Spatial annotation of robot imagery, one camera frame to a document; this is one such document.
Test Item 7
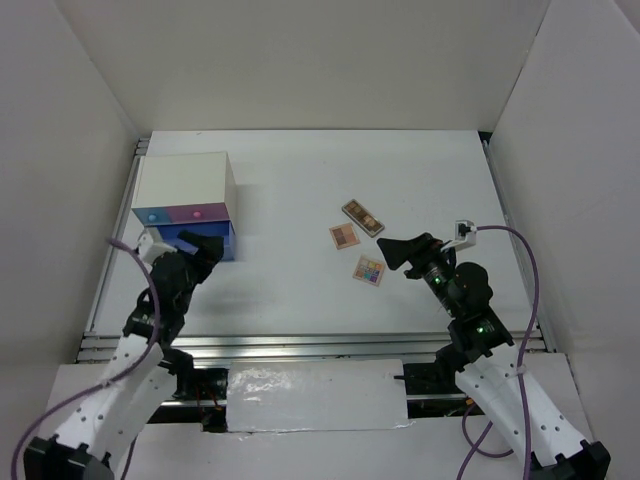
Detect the four pan eyeshadow palette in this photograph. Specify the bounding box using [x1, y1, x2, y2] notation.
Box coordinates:
[329, 223, 360, 250]

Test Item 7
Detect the colorful eyeshadow palette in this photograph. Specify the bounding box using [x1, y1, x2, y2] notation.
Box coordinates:
[352, 255, 386, 286]

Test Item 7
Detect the white drawer cabinet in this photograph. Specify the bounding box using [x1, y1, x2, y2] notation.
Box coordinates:
[131, 151, 237, 223]

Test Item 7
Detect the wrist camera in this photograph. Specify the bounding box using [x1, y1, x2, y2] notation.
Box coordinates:
[441, 220, 477, 252]
[134, 229, 177, 265]

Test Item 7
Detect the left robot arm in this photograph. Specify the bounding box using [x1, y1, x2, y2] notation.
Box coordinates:
[10, 230, 224, 479]

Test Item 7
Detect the dark blue drawer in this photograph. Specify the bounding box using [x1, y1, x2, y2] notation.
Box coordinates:
[146, 221, 236, 261]

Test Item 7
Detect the long brown eyeshadow palette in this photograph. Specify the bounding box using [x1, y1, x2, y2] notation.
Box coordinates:
[341, 199, 385, 238]

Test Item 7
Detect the white foam board cover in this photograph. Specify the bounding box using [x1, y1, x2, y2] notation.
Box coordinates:
[226, 359, 410, 433]

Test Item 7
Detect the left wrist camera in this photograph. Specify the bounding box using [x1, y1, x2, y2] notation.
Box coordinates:
[134, 229, 177, 265]

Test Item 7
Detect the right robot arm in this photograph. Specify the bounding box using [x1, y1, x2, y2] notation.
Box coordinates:
[377, 221, 611, 479]

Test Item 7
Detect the light blue drawer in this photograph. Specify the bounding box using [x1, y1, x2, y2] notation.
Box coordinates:
[132, 207, 172, 226]

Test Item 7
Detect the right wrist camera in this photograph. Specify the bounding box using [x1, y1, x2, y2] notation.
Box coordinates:
[441, 220, 477, 252]

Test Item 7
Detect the pink drawer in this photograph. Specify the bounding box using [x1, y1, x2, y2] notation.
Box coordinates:
[166, 203, 231, 224]

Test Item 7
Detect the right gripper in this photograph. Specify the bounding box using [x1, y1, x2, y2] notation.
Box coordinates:
[376, 231, 460, 317]

